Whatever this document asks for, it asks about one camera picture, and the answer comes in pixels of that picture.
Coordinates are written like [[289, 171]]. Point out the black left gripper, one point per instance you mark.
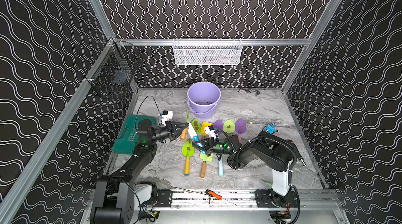
[[171, 130]]

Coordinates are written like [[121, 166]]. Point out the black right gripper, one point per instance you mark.
[[209, 146]]

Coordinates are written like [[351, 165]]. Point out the white brush blue handle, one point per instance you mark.
[[192, 133]]

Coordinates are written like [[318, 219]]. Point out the green trowel yellow handle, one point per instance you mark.
[[187, 151]]

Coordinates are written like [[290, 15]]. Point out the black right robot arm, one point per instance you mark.
[[279, 154]]

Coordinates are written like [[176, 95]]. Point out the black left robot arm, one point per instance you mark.
[[115, 200]]

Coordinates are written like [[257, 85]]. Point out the light green square trowel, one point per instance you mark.
[[205, 158]]

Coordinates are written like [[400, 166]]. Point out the light blue trowel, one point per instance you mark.
[[220, 167]]

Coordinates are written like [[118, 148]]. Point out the purple plastic bucket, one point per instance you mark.
[[203, 99]]

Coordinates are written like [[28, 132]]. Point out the green plastic tool case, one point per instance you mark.
[[127, 139]]

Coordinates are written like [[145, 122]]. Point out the blue tape measure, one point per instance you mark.
[[271, 128]]

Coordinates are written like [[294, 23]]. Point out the black clamp on table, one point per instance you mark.
[[250, 90]]

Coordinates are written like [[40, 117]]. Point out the green pointed trowel wooden handle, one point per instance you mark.
[[196, 126]]

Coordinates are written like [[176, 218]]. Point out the yellow square trowel wooden handle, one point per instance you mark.
[[206, 129]]

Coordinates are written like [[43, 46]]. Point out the light green trowel wooden handle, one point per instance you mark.
[[229, 127]]

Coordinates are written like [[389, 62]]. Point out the small purple trowel pink handle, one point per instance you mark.
[[240, 128]]

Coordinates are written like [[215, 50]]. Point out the orange handled screwdriver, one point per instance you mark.
[[211, 194]]

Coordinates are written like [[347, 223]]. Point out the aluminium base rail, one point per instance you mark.
[[244, 199]]

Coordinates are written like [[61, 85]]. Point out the white wire basket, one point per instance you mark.
[[207, 51]]

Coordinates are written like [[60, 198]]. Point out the black wire basket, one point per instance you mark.
[[115, 78]]

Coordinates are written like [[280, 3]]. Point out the black orange screwdriver handle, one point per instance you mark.
[[298, 154]]

